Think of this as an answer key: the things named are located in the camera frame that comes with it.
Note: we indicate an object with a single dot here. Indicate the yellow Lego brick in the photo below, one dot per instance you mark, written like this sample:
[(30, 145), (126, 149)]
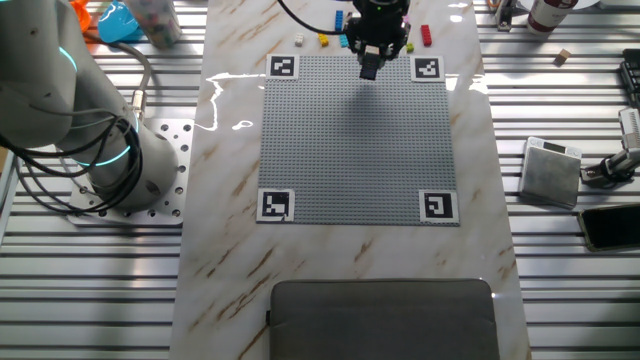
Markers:
[(323, 39)]

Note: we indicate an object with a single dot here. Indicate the cyan Lego brick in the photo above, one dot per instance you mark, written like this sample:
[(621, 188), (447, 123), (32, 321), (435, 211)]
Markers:
[(342, 41)]

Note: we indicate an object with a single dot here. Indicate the red white bottle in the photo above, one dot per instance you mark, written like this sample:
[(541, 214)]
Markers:
[(550, 15)]

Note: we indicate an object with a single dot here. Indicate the silver camera on mount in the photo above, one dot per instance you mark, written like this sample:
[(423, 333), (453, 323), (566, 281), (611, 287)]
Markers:
[(617, 162)]

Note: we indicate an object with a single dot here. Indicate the red Lego brick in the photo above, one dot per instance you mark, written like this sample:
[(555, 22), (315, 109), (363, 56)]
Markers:
[(426, 35)]

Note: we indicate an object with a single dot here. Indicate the clear plastic jar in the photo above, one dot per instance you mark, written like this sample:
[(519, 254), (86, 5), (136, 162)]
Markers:
[(155, 22)]

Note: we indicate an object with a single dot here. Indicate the silver digital scale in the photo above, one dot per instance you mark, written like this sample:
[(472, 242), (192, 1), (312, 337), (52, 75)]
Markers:
[(550, 175)]

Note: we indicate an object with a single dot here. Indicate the black smartphone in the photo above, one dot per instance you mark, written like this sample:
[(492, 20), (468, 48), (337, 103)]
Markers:
[(612, 227)]

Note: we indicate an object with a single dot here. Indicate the grey fabric pad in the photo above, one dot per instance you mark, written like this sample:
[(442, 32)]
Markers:
[(380, 320)]

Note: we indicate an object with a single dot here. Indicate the grey Lego baseplate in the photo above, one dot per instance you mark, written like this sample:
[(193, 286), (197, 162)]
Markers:
[(340, 150)]

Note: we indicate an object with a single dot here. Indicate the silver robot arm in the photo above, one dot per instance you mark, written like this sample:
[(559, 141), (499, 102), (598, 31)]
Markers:
[(50, 100)]

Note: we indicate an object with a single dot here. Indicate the small lime Lego brick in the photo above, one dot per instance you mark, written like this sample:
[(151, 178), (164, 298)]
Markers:
[(410, 47)]

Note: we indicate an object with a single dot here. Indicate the black white marker tag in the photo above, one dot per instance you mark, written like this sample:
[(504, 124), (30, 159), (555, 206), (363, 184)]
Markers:
[(428, 69), (439, 206), (275, 205), (282, 67)]

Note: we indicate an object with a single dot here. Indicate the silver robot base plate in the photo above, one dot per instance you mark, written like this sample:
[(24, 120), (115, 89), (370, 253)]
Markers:
[(175, 150)]

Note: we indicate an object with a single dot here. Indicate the black Lego plate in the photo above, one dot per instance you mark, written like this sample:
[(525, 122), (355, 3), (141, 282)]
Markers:
[(369, 69)]

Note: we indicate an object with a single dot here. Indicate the white Lego brick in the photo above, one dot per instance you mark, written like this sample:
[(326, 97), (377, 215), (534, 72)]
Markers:
[(299, 39)]

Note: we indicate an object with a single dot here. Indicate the black keyboard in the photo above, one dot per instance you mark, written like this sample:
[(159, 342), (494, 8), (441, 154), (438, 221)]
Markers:
[(632, 75)]

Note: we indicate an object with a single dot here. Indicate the blue Lego brick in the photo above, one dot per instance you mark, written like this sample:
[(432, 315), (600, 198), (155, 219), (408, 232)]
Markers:
[(339, 19)]

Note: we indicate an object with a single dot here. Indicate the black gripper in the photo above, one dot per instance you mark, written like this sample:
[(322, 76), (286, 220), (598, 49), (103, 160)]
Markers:
[(377, 22)]

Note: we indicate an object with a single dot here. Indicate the small wooden block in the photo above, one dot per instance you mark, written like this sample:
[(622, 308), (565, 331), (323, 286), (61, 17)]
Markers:
[(562, 56)]

